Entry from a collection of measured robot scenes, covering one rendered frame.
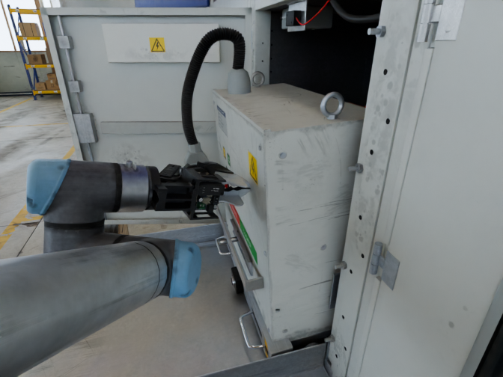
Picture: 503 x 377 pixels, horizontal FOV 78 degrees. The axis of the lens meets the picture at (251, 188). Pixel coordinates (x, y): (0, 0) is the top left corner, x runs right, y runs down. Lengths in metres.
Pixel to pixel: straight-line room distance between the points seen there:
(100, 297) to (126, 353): 0.60
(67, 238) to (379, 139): 0.44
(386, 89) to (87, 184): 0.42
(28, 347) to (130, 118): 1.00
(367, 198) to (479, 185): 0.20
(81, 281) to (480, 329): 0.35
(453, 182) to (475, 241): 0.06
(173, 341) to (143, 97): 0.76
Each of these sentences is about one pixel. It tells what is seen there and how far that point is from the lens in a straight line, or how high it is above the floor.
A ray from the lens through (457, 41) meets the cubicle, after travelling 0.36.
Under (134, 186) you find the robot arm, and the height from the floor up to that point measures 1.30.
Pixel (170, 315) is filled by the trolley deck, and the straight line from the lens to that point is 0.92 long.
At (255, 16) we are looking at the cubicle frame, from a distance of 1.03.
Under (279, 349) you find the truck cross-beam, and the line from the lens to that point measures 0.74.
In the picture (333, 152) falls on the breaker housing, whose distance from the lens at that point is 0.54.
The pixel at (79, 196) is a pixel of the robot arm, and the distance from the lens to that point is 0.47.
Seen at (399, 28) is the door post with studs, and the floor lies 1.50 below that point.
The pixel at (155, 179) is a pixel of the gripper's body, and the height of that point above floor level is 1.30.
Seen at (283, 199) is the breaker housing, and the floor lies 1.24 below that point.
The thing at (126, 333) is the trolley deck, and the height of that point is 0.82.
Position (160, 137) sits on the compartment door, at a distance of 1.16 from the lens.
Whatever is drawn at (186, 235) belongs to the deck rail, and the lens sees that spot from 1.14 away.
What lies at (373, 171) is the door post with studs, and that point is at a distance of 0.49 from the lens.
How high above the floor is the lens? 1.48
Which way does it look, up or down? 25 degrees down
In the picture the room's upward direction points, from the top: straight up
